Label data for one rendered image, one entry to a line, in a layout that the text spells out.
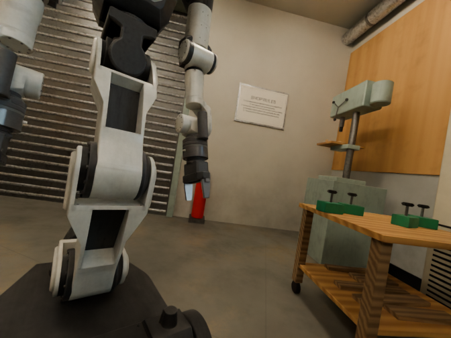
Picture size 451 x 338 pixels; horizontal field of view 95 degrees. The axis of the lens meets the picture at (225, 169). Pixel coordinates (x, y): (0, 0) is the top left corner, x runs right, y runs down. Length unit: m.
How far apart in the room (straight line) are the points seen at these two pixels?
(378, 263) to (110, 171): 0.90
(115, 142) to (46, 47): 2.65
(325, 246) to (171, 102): 2.12
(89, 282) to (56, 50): 2.69
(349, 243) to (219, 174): 1.48
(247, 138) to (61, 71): 2.16
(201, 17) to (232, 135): 1.80
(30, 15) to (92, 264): 0.63
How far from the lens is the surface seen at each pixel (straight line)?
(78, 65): 2.98
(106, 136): 0.58
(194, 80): 0.81
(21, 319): 0.90
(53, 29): 3.23
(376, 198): 2.15
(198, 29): 0.90
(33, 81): 0.68
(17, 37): 0.72
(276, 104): 2.76
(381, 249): 0.94
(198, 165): 0.68
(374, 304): 1.01
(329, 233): 1.97
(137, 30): 0.76
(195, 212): 2.40
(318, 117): 3.00
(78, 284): 0.77
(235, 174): 2.55
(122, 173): 0.56
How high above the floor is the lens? 0.67
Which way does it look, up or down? level
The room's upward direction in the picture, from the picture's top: 9 degrees clockwise
